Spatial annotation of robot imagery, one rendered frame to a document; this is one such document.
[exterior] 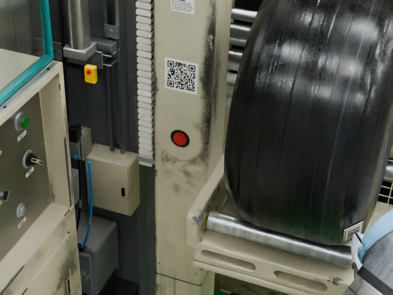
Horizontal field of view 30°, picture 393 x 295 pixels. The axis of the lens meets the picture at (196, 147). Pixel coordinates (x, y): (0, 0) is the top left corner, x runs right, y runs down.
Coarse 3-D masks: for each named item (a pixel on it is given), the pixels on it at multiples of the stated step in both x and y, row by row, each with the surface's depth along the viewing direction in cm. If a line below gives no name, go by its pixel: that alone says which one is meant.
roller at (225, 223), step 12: (216, 216) 163; (228, 216) 163; (216, 228) 163; (228, 228) 162; (240, 228) 161; (252, 228) 161; (264, 228) 160; (252, 240) 161; (264, 240) 160; (276, 240) 159; (288, 240) 158; (300, 240) 158; (300, 252) 158; (312, 252) 157; (324, 252) 156; (336, 252) 155; (348, 252) 155; (336, 264) 156; (348, 264) 155
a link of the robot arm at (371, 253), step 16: (384, 224) 98; (368, 240) 99; (384, 240) 97; (368, 256) 100; (384, 256) 97; (368, 272) 97; (384, 272) 96; (352, 288) 99; (368, 288) 96; (384, 288) 95
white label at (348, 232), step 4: (356, 224) 139; (360, 224) 139; (348, 228) 139; (352, 228) 139; (356, 228) 140; (360, 228) 141; (344, 232) 140; (348, 232) 140; (352, 232) 141; (360, 232) 143; (344, 236) 142; (348, 236) 142; (352, 236) 144; (344, 240) 143
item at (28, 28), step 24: (0, 0) 127; (24, 0) 134; (48, 0) 141; (0, 24) 128; (24, 24) 136; (48, 24) 143; (0, 48) 130; (24, 48) 138; (48, 48) 146; (0, 72) 132; (24, 72) 140; (0, 96) 134
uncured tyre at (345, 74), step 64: (320, 0) 135; (384, 0) 134; (256, 64) 132; (320, 64) 128; (384, 64) 128; (256, 128) 132; (320, 128) 128; (384, 128) 129; (256, 192) 138; (320, 192) 133
